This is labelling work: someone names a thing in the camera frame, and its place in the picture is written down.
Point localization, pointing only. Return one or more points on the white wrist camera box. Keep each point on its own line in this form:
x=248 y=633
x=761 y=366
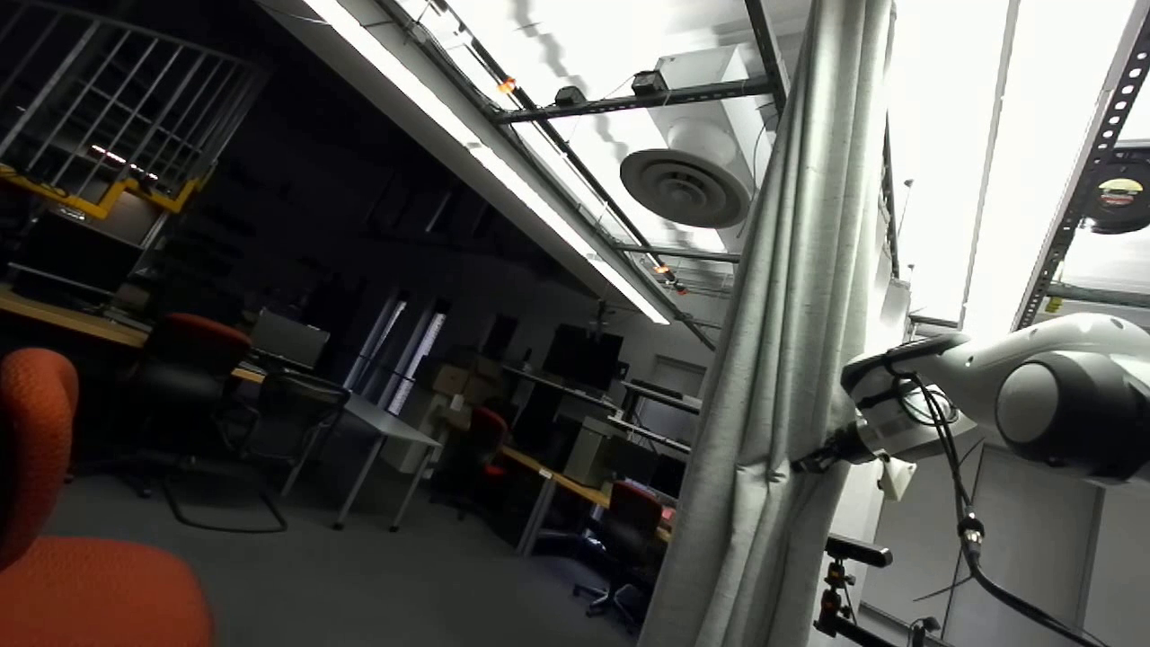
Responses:
x=900 y=476

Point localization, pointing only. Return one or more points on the grey box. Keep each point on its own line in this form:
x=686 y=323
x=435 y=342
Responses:
x=289 y=339

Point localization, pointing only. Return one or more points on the grey table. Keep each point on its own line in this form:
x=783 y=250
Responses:
x=391 y=422

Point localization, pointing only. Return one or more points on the black background monitor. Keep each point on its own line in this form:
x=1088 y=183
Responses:
x=583 y=358

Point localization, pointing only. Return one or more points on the red swivel chair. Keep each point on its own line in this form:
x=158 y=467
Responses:
x=633 y=506

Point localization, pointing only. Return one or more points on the orange chair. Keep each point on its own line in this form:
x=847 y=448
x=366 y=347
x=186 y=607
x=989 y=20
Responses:
x=75 y=587

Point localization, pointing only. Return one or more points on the round ceiling air vent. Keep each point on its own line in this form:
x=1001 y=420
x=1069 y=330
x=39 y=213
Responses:
x=686 y=185

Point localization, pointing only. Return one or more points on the long ceiling light strip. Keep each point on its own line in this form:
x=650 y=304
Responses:
x=481 y=155

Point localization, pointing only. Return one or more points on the black curtain rod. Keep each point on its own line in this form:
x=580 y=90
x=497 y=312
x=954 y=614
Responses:
x=623 y=101

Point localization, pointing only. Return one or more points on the red and black office chair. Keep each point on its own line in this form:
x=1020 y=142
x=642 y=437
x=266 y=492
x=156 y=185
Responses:
x=199 y=361

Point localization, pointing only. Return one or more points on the black camera on tripod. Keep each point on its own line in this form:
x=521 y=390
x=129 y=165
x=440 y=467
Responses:
x=858 y=551

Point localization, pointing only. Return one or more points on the black disc with yellow label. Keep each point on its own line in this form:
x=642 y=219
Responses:
x=1120 y=207

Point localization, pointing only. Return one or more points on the perforated metal upright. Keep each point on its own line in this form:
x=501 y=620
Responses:
x=1110 y=108

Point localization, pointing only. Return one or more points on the small red chair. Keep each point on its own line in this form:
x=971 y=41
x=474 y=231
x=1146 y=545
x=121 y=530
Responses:
x=489 y=422

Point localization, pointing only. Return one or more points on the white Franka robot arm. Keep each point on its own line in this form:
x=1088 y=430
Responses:
x=1081 y=415

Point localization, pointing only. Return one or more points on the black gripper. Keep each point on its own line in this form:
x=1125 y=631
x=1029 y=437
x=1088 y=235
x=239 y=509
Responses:
x=858 y=448

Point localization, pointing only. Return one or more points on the grey fabric curtain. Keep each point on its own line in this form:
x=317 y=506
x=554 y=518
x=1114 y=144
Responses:
x=792 y=238

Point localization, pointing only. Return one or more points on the yellow edged desk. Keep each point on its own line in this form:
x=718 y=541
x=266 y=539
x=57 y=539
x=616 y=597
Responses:
x=545 y=468

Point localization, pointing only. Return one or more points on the yellow metal frame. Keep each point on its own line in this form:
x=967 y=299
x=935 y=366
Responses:
x=39 y=183

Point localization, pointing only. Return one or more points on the small black ceiling sensor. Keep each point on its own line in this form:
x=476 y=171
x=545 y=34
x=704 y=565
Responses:
x=568 y=95
x=650 y=81

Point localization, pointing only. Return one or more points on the long wooden bench table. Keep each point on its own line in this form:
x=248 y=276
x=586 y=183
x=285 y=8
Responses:
x=75 y=318

